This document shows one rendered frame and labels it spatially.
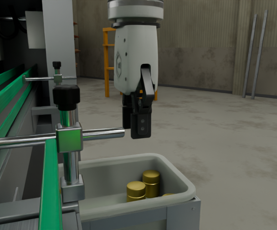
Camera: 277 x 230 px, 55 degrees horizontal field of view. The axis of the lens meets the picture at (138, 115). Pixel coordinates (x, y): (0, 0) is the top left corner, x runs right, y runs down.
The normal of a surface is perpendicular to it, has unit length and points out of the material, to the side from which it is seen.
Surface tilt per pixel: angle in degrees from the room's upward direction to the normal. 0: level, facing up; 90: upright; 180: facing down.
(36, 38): 90
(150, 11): 90
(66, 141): 90
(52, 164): 0
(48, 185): 0
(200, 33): 90
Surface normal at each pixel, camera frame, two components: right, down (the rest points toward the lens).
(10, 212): 0.00, -0.97
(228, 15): -0.67, 0.18
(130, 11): -0.12, 0.23
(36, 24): 0.30, 0.22
